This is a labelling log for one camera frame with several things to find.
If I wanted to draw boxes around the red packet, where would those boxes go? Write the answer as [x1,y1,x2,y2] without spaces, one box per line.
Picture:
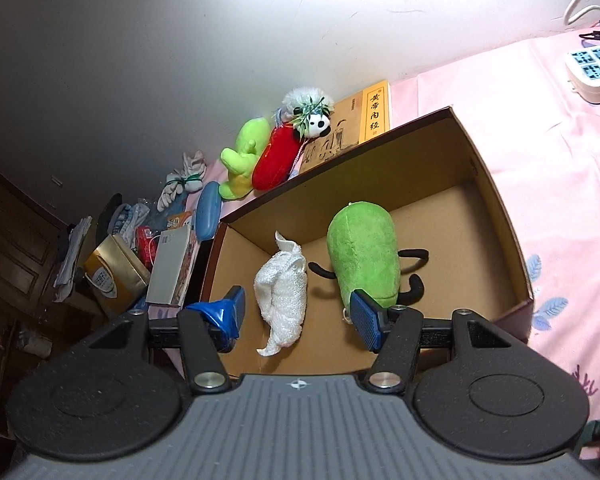
[135,226,157,266]

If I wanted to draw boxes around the grey book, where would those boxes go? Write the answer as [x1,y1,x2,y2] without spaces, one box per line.
[145,222,201,307]

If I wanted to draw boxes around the white power strip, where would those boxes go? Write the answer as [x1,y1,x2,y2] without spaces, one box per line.
[566,42,600,105]

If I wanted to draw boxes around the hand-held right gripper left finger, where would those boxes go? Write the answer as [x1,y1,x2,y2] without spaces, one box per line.
[87,285,248,395]

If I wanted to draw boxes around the panda plush with white fluff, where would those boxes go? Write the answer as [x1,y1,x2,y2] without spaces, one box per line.
[272,87,337,139]

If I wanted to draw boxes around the yellow book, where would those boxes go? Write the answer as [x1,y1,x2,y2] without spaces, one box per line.
[300,80,392,177]

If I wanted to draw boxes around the green plush toy black limbs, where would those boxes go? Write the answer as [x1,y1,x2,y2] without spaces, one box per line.
[308,201,428,323]

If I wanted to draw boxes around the gold box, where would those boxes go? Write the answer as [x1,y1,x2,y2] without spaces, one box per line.
[84,234,151,318]

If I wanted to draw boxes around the brown cardboard box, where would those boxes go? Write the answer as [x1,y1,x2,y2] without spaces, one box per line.
[198,106,535,378]

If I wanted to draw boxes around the white gloves bundle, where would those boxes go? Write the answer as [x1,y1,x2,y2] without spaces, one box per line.
[156,150,208,212]

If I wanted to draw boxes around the stack of papers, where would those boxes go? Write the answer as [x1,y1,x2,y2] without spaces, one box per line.
[54,216,93,303]

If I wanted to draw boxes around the pile of clothes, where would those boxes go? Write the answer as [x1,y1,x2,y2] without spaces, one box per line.
[107,202,151,241]

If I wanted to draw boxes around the blue glasses case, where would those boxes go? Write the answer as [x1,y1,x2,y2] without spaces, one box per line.
[195,181,221,241]

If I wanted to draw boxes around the white terry towel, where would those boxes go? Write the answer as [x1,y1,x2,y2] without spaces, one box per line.
[254,231,309,357]

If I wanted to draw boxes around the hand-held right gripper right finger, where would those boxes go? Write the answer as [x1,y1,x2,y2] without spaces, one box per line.
[349,289,513,392]

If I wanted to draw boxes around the dark wooden cabinet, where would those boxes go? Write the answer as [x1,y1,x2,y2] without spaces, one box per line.
[0,162,111,441]

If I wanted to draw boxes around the red plush toy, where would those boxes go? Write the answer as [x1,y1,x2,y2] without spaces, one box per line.
[252,122,306,192]

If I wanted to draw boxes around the lime green plush toy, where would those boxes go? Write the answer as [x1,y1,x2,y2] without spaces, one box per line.
[218,117,272,201]

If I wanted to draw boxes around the pink printed bed sheet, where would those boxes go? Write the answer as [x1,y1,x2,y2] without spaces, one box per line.
[162,35,600,461]

